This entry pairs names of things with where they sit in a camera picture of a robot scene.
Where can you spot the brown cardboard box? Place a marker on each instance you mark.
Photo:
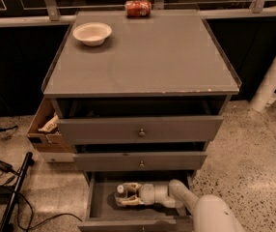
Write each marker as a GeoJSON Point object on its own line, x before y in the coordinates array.
{"type": "Point", "coordinates": [51, 145]}

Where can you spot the white paper bowl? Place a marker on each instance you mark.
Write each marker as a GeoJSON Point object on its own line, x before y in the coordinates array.
{"type": "Point", "coordinates": [93, 33]}

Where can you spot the white cylindrical pillar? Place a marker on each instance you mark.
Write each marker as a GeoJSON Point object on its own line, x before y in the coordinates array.
{"type": "Point", "coordinates": [265, 94]}

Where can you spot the black metal stand pole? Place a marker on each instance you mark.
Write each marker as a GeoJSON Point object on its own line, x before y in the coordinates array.
{"type": "Point", "coordinates": [14, 192]}

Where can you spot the red soda can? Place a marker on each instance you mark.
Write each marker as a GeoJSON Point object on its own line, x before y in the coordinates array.
{"type": "Point", "coordinates": [137, 8]}

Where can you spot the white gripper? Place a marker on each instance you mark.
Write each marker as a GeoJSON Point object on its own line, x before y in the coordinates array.
{"type": "Point", "coordinates": [147, 192]}

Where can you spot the grey bottom drawer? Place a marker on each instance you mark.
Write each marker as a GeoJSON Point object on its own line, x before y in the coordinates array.
{"type": "Point", "coordinates": [104, 215]}

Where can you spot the grey drawer cabinet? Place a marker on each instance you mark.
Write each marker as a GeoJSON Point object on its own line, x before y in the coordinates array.
{"type": "Point", "coordinates": [171, 53]}

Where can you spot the grey top drawer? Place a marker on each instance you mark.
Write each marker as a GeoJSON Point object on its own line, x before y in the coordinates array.
{"type": "Point", "coordinates": [139, 120]}

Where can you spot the grey drawer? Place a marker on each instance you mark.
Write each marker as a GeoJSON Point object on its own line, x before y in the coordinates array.
{"type": "Point", "coordinates": [140, 157]}
{"type": "Point", "coordinates": [139, 120]}
{"type": "Point", "coordinates": [104, 215]}

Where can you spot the crumpled paper in box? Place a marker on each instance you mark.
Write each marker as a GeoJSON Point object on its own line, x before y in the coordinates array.
{"type": "Point", "coordinates": [50, 125]}

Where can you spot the grey middle drawer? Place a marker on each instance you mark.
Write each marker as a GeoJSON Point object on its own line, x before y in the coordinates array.
{"type": "Point", "coordinates": [140, 157]}

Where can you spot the clear plastic water bottle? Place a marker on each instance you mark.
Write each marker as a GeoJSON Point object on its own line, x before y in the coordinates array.
{"type": "Point", "coordinates": [121, 195]}

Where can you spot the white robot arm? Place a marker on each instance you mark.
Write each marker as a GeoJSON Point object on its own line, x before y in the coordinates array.
{"type": "Point", "coordinates": [209, 212]}

